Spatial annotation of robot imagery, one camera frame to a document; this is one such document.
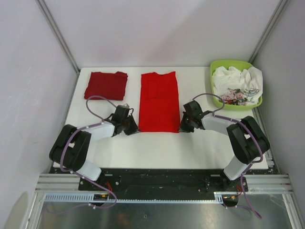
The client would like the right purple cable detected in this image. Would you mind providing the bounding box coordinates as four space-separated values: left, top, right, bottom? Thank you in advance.
192 93 264 219

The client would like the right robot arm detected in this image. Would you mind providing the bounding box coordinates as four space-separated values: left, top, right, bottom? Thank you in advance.
179 101 270 191

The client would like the white printed t-shirt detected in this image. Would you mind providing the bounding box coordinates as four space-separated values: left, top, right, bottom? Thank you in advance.
212 66 263 106

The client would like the bright red kungfu t-shirt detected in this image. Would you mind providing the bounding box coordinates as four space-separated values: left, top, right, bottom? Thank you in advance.
139 71 180 133

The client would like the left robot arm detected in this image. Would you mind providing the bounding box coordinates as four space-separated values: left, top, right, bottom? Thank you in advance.
49 104 139 191

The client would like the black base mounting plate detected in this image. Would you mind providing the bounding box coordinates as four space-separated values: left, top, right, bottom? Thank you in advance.
78 167 249 200

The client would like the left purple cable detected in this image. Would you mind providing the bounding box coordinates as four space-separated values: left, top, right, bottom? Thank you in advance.
59 95 118 210

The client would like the purple cable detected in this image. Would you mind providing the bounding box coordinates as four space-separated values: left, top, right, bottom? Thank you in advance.
192 93 264 219
59 95 118 210

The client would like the white cable duct rail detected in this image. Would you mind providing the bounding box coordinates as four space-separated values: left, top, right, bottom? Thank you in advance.
44 192 230 204

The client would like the folded dark red shirt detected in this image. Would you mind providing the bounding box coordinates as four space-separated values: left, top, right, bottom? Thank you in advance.
84 72 128 101

